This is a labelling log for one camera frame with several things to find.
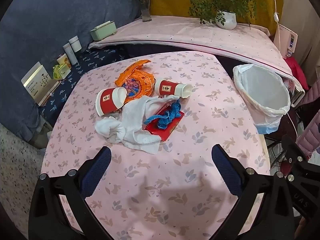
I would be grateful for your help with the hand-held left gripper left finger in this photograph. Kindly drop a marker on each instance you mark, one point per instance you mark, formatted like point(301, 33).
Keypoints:
point(97, 172)

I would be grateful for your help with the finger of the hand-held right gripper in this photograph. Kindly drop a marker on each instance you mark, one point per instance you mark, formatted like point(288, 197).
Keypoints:
point(297, 152)

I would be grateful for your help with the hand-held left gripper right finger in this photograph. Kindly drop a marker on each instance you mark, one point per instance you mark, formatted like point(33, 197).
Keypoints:
point(225, 172)

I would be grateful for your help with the light blue trash bin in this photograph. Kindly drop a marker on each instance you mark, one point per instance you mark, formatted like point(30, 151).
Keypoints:
point(268, 129)

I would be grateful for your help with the white towel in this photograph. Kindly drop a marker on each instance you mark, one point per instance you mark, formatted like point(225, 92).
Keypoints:
point(132, 125)

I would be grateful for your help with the red box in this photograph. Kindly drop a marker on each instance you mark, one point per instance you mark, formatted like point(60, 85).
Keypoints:
point(172, 126)

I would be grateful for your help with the white lined trash bin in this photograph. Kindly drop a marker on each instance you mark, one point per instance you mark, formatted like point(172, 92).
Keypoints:
point(262, 90)

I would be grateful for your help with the red and white paper cup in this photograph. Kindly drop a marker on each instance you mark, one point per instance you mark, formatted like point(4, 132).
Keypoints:
point(107, 101)
point(166, 87)

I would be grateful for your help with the blue ribbon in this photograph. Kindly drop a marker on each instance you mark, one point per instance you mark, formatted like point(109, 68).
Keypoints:
point(166, 116)

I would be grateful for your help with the orange printed plastic bag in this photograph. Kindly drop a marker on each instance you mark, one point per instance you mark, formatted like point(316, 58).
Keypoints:
point(140, 80)

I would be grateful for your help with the dark red cloth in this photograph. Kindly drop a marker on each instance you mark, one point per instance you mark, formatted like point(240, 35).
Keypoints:
point(285, 167)

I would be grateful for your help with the pink padded jacket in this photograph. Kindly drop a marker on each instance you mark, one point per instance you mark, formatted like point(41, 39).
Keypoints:
point(310, 135)

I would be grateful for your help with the red cushion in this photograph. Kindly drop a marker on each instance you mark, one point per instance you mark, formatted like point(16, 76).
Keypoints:
point(297, 70)

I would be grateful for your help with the green packet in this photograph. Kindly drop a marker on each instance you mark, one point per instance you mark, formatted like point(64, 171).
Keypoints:
point(61, 72)

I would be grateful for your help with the white gift box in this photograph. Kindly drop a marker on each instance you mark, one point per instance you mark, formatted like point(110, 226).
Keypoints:
point(37, 80)

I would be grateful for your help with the dark blue printed cloth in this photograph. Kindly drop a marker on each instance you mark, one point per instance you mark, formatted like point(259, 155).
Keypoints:
point(100, 57)

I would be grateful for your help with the small can with orange print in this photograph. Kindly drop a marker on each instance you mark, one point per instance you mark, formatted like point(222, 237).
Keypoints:
point(62, 60)

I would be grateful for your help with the tall white canister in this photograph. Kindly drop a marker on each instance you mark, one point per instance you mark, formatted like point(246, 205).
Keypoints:
point(70, 53)

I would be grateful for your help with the short white canister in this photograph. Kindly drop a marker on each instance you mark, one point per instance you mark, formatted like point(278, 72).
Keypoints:
point(75, 45)

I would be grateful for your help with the beige curtain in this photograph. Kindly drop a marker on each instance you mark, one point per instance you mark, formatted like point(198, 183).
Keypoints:
point(305, 17)

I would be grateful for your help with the pale green box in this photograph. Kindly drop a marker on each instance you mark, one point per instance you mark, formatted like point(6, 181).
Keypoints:
point(102, 31)

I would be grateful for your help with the pale pink dotted sheet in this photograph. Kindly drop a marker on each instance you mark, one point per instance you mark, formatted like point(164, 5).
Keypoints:
point(175, 32)

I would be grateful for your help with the white round plant pot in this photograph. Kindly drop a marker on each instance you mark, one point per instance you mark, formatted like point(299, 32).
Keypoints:
point(226, 20)

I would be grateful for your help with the blue backdrop cloth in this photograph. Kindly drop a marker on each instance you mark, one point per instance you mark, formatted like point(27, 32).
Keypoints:
point(50, 17)

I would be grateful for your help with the glass vase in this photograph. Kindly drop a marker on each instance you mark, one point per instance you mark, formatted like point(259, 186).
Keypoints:
point(146, 12)

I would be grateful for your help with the yellow backdrop cloth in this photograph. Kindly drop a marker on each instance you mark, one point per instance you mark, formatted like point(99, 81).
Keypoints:
point(170, 5)

